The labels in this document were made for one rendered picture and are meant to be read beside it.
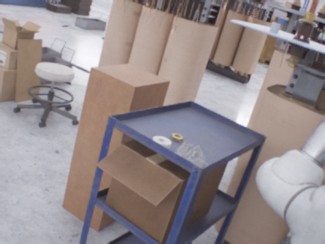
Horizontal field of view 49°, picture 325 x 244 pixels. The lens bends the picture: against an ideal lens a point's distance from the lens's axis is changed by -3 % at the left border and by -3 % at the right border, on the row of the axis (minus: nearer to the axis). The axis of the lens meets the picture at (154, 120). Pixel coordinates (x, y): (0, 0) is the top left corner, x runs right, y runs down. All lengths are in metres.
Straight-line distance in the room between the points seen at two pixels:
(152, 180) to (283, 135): 0.83
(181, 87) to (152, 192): 2.78
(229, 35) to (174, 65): 3.84
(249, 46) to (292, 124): 5.71
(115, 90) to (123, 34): 2.43
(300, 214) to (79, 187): 1.41
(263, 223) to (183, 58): 2.27
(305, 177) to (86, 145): 1.27
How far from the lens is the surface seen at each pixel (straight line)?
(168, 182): 1.31
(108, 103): 1.96
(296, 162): 1.28
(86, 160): 2.15
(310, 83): 1.89
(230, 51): 7.69
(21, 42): 3.74
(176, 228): 1.37
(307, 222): 1.20
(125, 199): 1.50
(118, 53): 4.36
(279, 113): 1.89
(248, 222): 2.12
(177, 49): 3.90
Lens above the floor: 1.43
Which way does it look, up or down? 20 degrees down
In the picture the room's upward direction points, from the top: 16 degrees clockwise
